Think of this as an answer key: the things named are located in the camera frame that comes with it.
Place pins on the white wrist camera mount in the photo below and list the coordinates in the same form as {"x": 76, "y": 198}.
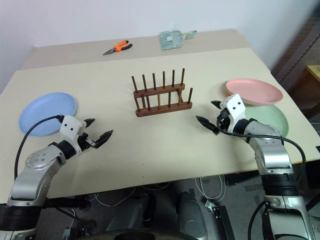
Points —
{"x": 71, "y": 127}
{"x": 236, "y": 110}

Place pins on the clear plastic bag packet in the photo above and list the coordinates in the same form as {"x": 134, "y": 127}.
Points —
{"x": 172, "y": 40}

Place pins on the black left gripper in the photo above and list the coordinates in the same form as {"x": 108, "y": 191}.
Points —
{"x": 86, "y": 143}

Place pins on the black table frame bar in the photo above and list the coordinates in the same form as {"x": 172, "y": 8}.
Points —
{"x": 222, "y": 222}

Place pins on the green plate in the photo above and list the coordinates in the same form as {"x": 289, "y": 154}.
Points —
{"x": 272, "y": 118}

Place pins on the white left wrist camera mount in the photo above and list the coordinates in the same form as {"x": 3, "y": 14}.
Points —
{"x": 71, "y": 127}

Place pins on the blue plate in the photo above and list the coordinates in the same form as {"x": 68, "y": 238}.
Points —
{"x": 45, "y": 110}

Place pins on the light wooden furniture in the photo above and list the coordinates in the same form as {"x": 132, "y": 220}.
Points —
{"x": 314, "y": 75}

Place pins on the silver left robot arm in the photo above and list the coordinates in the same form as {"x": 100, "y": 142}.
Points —
{"x": 32, "y": 172}

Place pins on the pink-red plate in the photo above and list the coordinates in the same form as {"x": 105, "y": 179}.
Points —
{"x": 255, "y": 90}

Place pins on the dark rounded robot leg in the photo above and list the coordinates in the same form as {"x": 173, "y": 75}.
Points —
{"x": 191, "y": 215}

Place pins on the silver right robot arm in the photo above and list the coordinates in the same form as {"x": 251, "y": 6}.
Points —
{"x": 272, "y": 155}

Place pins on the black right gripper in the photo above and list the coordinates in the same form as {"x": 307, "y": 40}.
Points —
{"x": 223, "y": 120}

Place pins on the wooden dish rack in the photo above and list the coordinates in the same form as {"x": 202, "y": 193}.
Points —
{"x": 162, "y": 110}

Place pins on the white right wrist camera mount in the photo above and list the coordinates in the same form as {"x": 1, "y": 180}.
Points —
{"x": 236, "y": 110}

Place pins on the dark round robot base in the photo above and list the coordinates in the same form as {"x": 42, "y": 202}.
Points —
{"x": 145, "y": 235}

